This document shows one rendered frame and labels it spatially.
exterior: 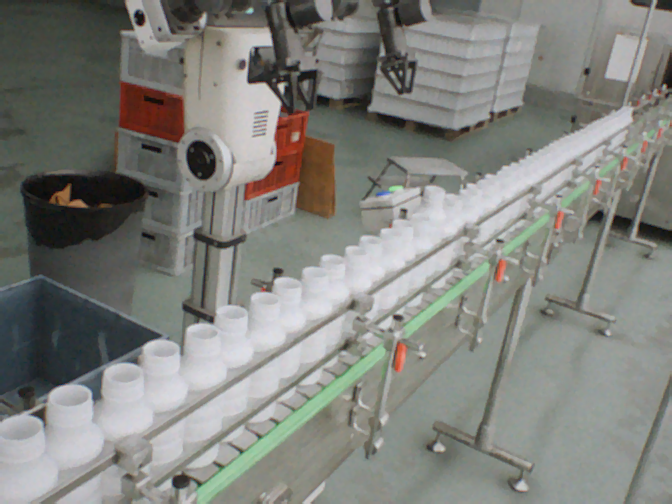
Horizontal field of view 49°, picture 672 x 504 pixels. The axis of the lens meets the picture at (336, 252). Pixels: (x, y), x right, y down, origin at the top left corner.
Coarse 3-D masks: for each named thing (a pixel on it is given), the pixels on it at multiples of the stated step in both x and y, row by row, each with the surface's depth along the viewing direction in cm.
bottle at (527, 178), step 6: (522, 162) 179; (528, 162) 182; (528, 168) 179; (528, 174) 180; (528, 180) 180; (528, 186) 180; (528, 198) 182; (522, 204) 182; (528, 204) 183; (522, 210) 182; (522, 222) 184
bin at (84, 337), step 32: (0, 288) 126; (32, 288) 132; (64, 288) 130; (0, 320) 128; (32, 320) 134; (64, 320) 132; (96, 320) 127; (128, 320) 123; (0, 352) 130; (32, 352) 137; (64, 352) 134; (96, 352) 130; (128, 352) 125; (0, 384) 132; (32, 384) 138; (64, 384) 137; (96, 384) 108; (0, 416) 95
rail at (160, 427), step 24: (600, 144) 247; (528, 192) 177; (552, 192) 204; (456, 240) 138; (408, 264) 120; (456, 264) 143; (336, 312) 100; (264, 360) 86; (288, 384) 94; (192, 408) 76; (264, 408) 90; (144, 432) 70; (192, 456) 79; (72, 480) 63
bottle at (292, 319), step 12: (276, 288) 93; (288, 288) 96; (300, 288) 94; (288, 300) 93; (300, 300) 94; (288, 312) 94; (300, 312) 95; (288, 324) 93; (300, 324) 94; (288, 336) 94; (300, 348) 96; (288, 360) 95; (288, 372) 96; (288, 396) 98
